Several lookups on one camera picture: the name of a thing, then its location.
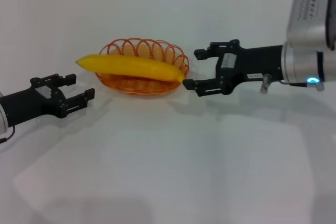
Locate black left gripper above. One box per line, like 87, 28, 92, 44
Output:
0, 73, 96, 128

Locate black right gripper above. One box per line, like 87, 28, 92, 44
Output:
183, 39, 286, 98

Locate yellow banana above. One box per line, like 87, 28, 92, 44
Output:
75, 54, 184, 83

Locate orange woven plastic basket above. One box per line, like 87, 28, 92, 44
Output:
96, 37, 190, 95

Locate silver cable connector plug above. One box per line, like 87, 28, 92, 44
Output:
259, 73, 272, 94

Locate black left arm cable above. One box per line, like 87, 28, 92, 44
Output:
0, 126, 16, 145

